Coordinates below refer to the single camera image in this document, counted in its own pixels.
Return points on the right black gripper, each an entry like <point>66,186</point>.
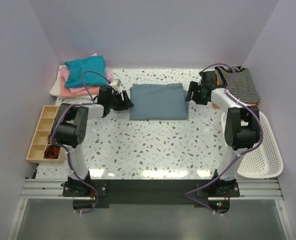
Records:
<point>196,92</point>

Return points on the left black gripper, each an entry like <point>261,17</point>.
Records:
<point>120,101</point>

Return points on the grey-blue t-shirt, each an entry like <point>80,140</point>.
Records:
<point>158,102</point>

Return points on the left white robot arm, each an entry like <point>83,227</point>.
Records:
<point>70,127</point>

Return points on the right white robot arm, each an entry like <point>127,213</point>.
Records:
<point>243,131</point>

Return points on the black white striped t-shirt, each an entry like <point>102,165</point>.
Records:
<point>242,86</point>

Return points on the teal folded t-shirt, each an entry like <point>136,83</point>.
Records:
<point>86,71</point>

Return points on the salmon folded t-shirt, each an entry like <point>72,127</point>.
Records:
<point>80,92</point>

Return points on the light pink folded t-shirt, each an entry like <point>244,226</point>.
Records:
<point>88,80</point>

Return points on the white folded t-shirt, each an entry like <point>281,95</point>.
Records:
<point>56,88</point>

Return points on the dark items in tray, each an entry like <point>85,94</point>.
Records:
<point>49,140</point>

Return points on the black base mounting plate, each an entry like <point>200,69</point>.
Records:
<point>102,193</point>

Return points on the white perforated plastic basket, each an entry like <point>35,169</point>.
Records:
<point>265,162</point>

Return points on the wooden compartment organizer tray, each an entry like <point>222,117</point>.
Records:
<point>39,151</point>

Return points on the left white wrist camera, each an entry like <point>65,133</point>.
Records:
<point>115,84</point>

